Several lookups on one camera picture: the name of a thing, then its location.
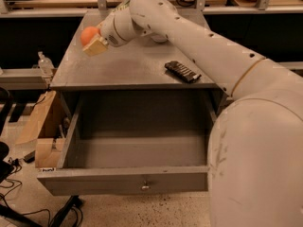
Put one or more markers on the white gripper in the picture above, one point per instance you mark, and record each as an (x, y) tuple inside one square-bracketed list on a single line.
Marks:
[(107, 32)]

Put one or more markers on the orange fruit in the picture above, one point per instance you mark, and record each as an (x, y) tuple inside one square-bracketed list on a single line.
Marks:
[(87, 34)]

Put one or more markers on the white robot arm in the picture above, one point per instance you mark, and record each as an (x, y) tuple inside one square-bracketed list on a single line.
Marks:
[(255, 151)]

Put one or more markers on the open grey top drawer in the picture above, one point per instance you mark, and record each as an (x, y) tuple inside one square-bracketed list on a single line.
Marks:
[(119, 139)]

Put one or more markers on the metal drawer knob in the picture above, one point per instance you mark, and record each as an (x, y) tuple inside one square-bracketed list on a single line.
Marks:
[(145, 186)]

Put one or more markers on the green chip bag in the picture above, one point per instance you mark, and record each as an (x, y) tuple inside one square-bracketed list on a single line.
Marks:
[(123, 5)]

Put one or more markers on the grey wooden cabinet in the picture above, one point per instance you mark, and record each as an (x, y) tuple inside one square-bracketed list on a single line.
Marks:
[(140, 64)]

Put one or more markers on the clear plastic bottle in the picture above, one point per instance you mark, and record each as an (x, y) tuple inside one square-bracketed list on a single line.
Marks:
[(45, 64)]

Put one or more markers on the white ceramic bowl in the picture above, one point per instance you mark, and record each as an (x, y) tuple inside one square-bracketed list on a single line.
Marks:
[(158, 38)]

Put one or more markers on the dark chocolate bar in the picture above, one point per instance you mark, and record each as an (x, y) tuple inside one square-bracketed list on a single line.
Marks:
[(182, 72)]

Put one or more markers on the brown cardboard box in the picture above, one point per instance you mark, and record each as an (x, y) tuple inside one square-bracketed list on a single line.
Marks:
[(44, 129)]

